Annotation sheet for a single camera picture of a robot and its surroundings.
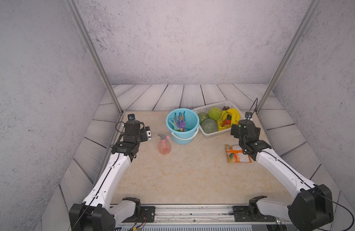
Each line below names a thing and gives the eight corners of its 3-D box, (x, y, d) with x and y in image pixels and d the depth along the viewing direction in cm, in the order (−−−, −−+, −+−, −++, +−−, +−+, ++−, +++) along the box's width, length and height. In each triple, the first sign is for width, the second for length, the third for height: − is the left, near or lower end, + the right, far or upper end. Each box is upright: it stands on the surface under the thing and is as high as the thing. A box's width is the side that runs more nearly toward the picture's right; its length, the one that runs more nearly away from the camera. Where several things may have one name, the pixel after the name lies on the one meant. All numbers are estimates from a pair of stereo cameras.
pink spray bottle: (158, 154, 98) (154, 138, 84) (159, 148, 101) (155, 131, 87) (170, 154, 98) (168, 138, 84) (171, 148, 101) (169, 131, 87)
